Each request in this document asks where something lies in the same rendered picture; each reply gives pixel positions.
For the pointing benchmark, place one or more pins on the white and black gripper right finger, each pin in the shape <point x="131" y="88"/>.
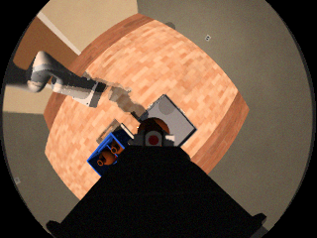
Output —
<point x="166" y="139"/>

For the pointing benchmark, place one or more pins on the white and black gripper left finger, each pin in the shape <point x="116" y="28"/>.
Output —
<point x="140" y="139"/>

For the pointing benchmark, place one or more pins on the blue crate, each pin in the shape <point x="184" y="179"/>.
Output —
<point x="123" y="139"/>

